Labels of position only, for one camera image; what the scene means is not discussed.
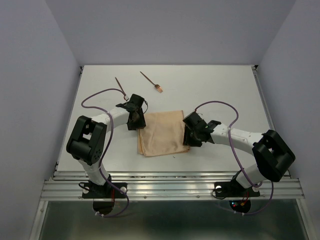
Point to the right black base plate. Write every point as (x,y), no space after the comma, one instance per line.
(228,189)

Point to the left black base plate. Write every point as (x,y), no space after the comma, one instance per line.
(91,190)

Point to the peach satin napkin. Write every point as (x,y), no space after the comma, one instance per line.
(163,134)

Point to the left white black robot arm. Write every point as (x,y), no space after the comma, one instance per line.
(86,143)

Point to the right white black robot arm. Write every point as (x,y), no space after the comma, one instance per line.
(272,155)

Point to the aluminium rail frame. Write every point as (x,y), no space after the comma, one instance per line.
(171,196)

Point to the copper knife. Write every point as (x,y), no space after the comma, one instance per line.
(121,88)

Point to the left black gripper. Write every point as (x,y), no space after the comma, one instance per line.
(136,121)

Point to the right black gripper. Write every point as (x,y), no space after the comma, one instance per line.
(191,137)

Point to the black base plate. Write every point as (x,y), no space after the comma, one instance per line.
(91,190)
(228,189)

